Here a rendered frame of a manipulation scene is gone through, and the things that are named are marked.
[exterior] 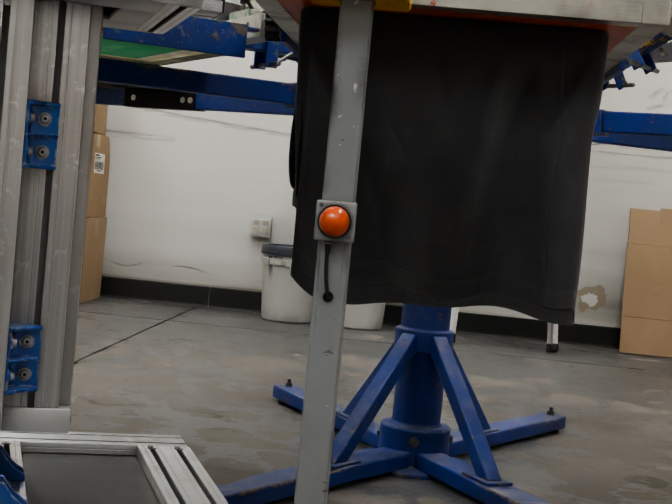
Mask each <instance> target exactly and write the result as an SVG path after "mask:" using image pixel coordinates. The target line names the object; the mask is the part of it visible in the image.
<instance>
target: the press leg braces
mask: <svg viewBox="0 0 672 504"><path fill-rule="evenodd" d="M416 340H417V337H416V335H415V334H409V333H402V335H401V336H400V338H399V339H398V341H397V342H396V344H395V345H394V342H395V341H394V342H393V344H392V345H391V347H390V348H389V349H388V351H387V352H386V353H385V355H384V356H383V358H382V359H381V360H380V362H379V363H378V364H377V366H376V367H375V369H374V370H373V371H372V373H371V374H370V375H369V377H368V378H367V380H366V381H365V382H364V384H363V385H362V386H361V388H360V389H359V390H358V392H357V393H356V395H355V396H354V397H353V399H352V400H351V401H350V403H349V404H348V406H347V407H346V408H345V410H344V411H336V414H338V415H340V416H342V417H344V418H346V419H347V420H346V422H345V424H344V425H343V427H342V428H341V430H340V431H339V433H338V434H337V436H336V438H335V439H334V441H333V448H332V458H331V468H332V469H337V468H341V467H345V466H350V465H354V464H358V463H361V460H356V459H352V458H350V456H351V455H352V453H353V451H354V450H355V448H356V447H357V445H358V443H359V442H360V440H361V439H362V437H363V435H364V434H365V432H366V431H367V429H368V427H369V426H370V424H371V423H372V421H373V420H374V418H375V416H376V415H377V413H378V411H379V410H380V408H381V407H382V405H383V403H384V402H385V400H386V399H387V397H388V395H389V394H390V392H391V391H392V389H393V387H394V386H395V384H396V383H397V381H398V379H399V378H400V376H401V374H402V373H403V371H404V370H405V368H406V366H407V365H408V363H409V362H410V360H411V358H412V357H413V355H414V354H415V350H416ZM430 354H431V357H432V359H433V362H434V364H435V367H436V370H437V372H438V375H439V377H440V380H441V382H442V385H443V387H444V390H445V393H446V395H447V398H448V400H449V403H450V406H451V408H452V411H453V414H454V416H455V419H456V422H457V424H458V427H459V431H460V432H461V435H462V438H463V441H464V443H465V446H466V449H467V452H468V454H469V457H470V460H471V463H472V466H473V468H474V471H475V472H462V474H463V475H465V476H467V477H469V478H471V479H473V480H475V481H477V482H479V483H481V484H484V485H486V486H512V485H513V483H511V482H509V481H507V480H505V479H503V478H501V476H500V473H499V471H498V468H497V465H496V462H495V460H494V457H493V454H492V452H491V449H490V446H489V444H488V441H487V438H486V436H485V434H487V433H491V432H496V431H499V429H498V428H493V427H490V425H489V423H488V421H487V419H486V417H485V415H484V412H483V410H482V408H481V406H480V404H479V402H478V400H477V397H476V395H475V393H474V391H473V389H472V387H471V385H470V382H469V380H468V378H467V376H466V374H465V372H464V370H463V367H462V365H461V363H460V361H459V359H458V357H457V354H456V352H455V350H454V348H453V351H452V350H451V347H450V345H449V342H448V340H447V338H446V337H433V338H432V339H431V353H430Z"/></svg>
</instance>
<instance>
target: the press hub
mask: <svg viewBox="0 0 672 504"><path fill-rule="evenodd" d="M451 311H452V308H439V307H429V306H422V305H414V304H404V303H403V310H402V320H401V325H398V326H396V331H395V342H394V345H395V344H396V342H397V341H398V339H399V338H400V336H401V335H402V333H409V334H415V335H416V337H417V340H416V350H415V354H414V355H413V357H412V358H411V360H410V362H409V363H408V365H407V366H406V368H405V370H404V371H403V373H402V374H401V376H400V378H399V379H398V381H397V383H396V384H395V392H394V403H393V413H392V417H387V418H384V419H383V420H382V421H381V424H380V427H377V435H379V444H378V448H380V447H388V448H391V449H395V450H399V451H405V452H410V464H409V467H407V468H404V469H400V470H396V471H392V472H388V473H384V475H389V476H394V477H401V478H408V479H418V480H437V479H435V478H433V477H431V476H429V475H427V474H425V473H423V472H421V471H419V470H417V469H416V468H415V467H414V461H415V454H416V453H427V454H433V453H443V454H446V455H448V453H449V444H452V442H453V435H451V434H450V433H451V428H450V427H449V426H448V425H447V424H445V423H442V422H441V412H442V402H443V392H444V387H443V385H442V382H441V380H440V377H439V375H438V372H437V370H436V367H435V364H434V362H433V359H432V357H431V354H430V353H431V339H432V338H433V337H446V338H447V340H448V342H449V345H450V347H451V350H452V351H453V341H454V332H453V331H451V330H450V321H451Z"/></svg>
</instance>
